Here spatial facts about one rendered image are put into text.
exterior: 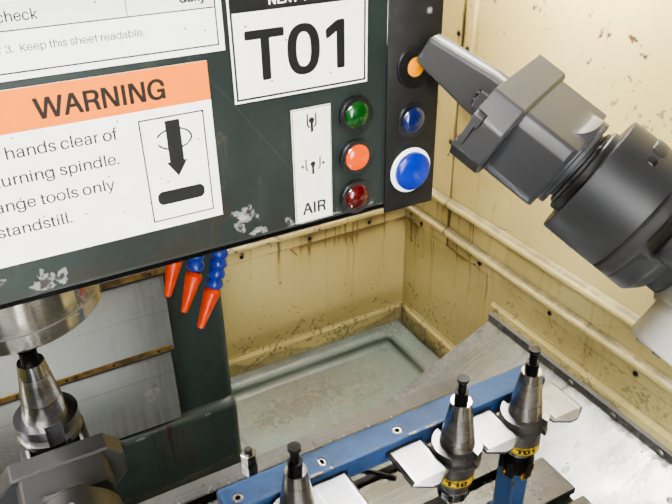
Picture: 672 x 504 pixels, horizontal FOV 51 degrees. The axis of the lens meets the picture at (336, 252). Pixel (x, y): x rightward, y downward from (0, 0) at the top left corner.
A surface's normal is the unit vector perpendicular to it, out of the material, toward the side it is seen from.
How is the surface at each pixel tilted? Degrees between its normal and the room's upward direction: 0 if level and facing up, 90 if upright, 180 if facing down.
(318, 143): 90
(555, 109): 30
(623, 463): 24
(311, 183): 90
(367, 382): 0
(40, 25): 90
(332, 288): 90
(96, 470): 1
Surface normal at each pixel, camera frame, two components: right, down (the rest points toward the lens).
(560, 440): -0.36, -0.69
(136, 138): 0.48, 0.44
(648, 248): -0.45, 0.37
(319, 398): -0.01, -0.86
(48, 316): 0.71, 0.35
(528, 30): -0.87, 0.25
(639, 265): -0.55, 0.50
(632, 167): -0.02, -0.19
